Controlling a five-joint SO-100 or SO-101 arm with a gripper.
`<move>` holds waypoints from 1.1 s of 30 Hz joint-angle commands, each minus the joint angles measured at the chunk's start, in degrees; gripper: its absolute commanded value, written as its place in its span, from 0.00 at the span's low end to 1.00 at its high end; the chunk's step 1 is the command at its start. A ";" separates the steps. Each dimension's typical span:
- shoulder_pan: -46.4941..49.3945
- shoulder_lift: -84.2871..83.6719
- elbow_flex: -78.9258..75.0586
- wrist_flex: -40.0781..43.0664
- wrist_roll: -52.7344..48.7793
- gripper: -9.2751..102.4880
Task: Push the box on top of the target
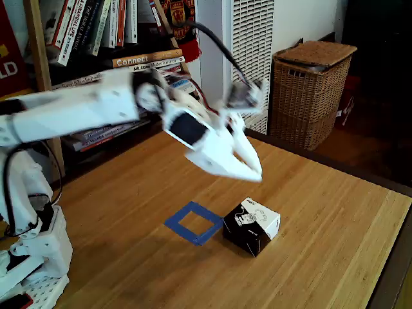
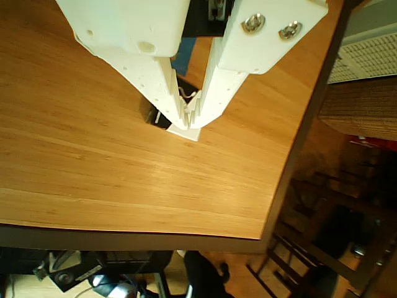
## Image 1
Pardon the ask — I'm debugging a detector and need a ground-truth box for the black and white cardboard box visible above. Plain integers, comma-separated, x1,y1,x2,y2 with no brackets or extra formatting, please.
222,196,281,258

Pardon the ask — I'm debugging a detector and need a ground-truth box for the blue tape square target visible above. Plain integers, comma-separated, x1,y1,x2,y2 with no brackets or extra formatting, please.
164,200,225,247

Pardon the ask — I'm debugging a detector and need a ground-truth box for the white Modern Romance book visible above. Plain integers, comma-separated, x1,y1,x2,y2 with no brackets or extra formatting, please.
127,55,187,74

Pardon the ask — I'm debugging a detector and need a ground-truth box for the wicker laundry basket with lid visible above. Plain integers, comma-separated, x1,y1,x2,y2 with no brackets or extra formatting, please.
269,39,359,152

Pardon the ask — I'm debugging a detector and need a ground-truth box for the purple grey spine book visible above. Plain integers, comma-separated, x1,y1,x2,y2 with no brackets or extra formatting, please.
78,124,136,143

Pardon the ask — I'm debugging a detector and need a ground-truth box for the orange Connect book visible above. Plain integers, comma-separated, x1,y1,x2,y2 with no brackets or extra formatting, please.
111,48,183,69

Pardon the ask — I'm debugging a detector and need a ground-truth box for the white red spine book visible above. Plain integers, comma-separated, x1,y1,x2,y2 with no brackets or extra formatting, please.
71,134,116,153

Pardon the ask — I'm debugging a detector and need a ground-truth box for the red football scarf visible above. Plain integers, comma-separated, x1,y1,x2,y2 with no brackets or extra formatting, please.
160,0,202,64

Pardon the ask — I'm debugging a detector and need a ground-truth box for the white louvred heater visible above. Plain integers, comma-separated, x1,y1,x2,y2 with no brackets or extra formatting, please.
221,0,276,135

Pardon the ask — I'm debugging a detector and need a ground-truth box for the red and white object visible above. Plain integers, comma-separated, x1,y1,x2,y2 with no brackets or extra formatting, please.
335,75,359,127

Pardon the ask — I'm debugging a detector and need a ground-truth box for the red white leaning book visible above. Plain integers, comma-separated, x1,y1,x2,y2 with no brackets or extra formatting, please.
148,0,169,37

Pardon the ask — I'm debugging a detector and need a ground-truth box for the white book script lettering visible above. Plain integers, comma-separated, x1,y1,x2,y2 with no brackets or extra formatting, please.
50,71,104,91

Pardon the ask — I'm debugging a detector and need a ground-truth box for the wide white spine book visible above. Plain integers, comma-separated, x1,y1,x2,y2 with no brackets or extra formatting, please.
124,0,139,44

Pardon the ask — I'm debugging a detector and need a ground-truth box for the orange spine book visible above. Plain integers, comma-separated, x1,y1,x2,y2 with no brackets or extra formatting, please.
116,0,127,48

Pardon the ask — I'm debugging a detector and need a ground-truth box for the thin white spine book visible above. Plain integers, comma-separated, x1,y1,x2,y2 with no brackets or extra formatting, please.
108,0,118,49

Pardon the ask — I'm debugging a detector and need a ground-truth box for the green grey spine book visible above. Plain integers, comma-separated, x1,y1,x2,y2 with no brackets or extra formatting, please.
90,0,113,56

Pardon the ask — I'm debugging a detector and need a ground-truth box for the dark Moral Animal book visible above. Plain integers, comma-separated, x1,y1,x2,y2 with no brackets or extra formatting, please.
71,0,98,53

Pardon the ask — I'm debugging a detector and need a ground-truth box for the white Financial Life book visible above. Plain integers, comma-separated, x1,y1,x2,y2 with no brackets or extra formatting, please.
57,0,87,68

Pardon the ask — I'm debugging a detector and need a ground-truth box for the wooden ladder bookshelf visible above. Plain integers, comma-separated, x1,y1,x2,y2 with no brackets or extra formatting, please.
23,0,202,178

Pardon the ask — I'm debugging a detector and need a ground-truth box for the red poster with white letters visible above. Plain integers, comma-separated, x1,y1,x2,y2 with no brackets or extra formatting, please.
0,0,30,98

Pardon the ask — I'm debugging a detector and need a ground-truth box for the red and black clamp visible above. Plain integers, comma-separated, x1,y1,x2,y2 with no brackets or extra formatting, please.
0,292,35,309

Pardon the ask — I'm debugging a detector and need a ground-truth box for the gripper camera with white mount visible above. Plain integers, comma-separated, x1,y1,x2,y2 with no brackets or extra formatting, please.
223,78,268,114

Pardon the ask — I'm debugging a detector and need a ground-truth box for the black camera cable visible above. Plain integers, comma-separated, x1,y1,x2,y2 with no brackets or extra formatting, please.
183,20,254,87

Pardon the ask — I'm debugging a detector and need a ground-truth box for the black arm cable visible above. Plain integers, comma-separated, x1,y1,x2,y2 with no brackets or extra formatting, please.
2,140,62,238

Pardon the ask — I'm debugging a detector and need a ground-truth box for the white perforated base plate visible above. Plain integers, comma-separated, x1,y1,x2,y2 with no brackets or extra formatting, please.
0,273,70,309

